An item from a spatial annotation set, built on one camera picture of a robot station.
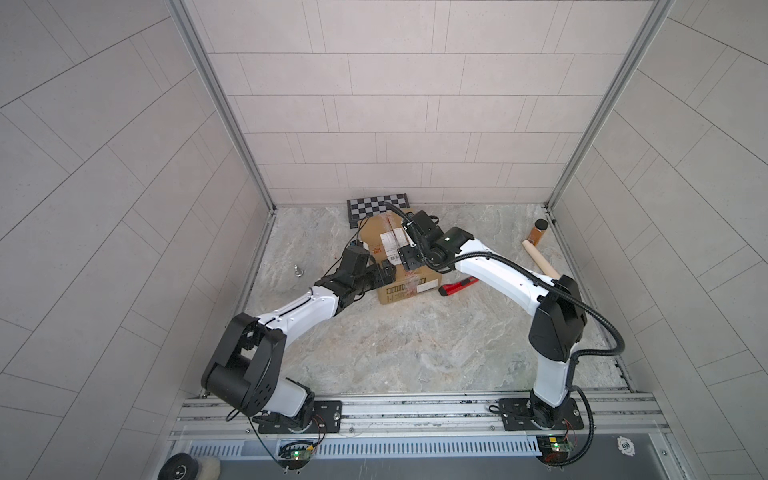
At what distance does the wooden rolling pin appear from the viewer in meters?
0.98

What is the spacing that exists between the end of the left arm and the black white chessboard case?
0.37m

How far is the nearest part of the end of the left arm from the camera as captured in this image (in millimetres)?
645

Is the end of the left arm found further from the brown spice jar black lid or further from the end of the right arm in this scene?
the brown spice jar black lid

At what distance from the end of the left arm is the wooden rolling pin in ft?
1.77

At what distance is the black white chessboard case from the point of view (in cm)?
Result: 111
